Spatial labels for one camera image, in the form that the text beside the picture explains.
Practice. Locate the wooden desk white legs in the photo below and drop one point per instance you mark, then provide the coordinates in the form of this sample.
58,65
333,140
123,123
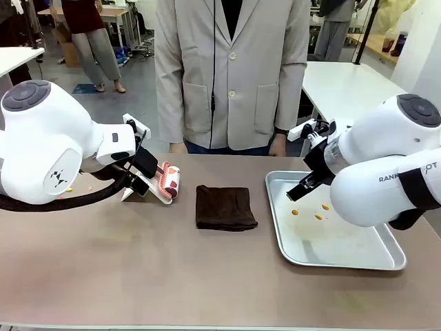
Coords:
117,13

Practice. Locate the person's right hand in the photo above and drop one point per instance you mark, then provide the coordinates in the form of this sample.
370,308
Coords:
178,148

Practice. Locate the small white table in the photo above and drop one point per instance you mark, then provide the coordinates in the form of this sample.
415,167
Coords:
17,58

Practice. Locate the black stand pole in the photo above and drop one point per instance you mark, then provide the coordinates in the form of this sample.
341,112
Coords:
365,34

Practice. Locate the dark cola bottle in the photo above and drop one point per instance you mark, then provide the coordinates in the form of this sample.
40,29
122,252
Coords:
399,45

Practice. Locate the light wooden table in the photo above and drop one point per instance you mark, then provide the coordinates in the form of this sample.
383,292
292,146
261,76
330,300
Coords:
379,46

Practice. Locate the person's right forearm beige sleeve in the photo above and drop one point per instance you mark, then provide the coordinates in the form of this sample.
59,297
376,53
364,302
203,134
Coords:
170,103

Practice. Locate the black wristwatch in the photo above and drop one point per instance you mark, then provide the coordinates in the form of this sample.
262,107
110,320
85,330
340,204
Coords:
282,131

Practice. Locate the person in beige jacket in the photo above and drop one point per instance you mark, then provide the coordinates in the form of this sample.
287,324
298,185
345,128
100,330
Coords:
234,76

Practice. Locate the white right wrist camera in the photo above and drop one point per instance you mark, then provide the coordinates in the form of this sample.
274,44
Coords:
301,130

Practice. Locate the white power strip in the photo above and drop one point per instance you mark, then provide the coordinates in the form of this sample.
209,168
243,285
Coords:
143,48

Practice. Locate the white folded stand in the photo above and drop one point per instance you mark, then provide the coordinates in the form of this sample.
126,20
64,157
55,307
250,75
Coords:
155,193

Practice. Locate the person's left hand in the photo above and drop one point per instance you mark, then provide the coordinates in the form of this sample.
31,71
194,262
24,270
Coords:
278,145

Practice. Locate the blue plastic bag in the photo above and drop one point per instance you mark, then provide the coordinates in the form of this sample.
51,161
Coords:
121,56

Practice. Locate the large white table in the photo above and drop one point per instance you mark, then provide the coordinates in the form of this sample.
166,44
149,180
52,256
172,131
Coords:
344,89

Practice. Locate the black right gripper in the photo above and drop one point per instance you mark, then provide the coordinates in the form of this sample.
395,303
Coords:
318,160

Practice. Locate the pink white lint roller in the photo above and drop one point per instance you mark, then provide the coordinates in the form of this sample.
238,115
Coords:
170,179

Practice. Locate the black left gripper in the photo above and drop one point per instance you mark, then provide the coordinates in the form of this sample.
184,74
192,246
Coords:
144,163

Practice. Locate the person in maroon top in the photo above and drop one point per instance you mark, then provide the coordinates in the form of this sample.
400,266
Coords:
93,45

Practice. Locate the dark brown cloth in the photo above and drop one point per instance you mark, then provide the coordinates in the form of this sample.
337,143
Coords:
224,208

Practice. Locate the red drink bottle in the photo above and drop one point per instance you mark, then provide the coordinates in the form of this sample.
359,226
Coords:
389,43

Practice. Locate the silver metal tray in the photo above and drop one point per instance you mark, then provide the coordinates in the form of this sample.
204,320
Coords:
327,248

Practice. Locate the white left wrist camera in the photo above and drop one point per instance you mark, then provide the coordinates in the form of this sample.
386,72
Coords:
132,125

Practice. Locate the blue floor mat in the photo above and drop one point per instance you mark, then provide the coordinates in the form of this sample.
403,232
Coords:
84,89

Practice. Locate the person in yellow jacket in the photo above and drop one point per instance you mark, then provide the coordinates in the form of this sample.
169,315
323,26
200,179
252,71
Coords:
392,17

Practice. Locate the brown cardboard box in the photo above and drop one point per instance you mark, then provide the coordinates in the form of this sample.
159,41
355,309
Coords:
70,55

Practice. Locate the person in grey clothes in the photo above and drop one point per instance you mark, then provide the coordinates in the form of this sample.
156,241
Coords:
332,34

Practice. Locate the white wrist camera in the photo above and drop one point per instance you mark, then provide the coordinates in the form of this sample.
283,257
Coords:
301,130
132,125

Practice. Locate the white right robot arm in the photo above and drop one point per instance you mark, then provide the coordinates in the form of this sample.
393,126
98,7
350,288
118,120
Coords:
379,148

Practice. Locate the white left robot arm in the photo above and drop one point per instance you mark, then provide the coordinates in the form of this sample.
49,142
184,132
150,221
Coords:
44,138

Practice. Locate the person's left forearm beige sleeve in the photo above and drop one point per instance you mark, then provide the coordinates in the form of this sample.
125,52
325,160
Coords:
291,100

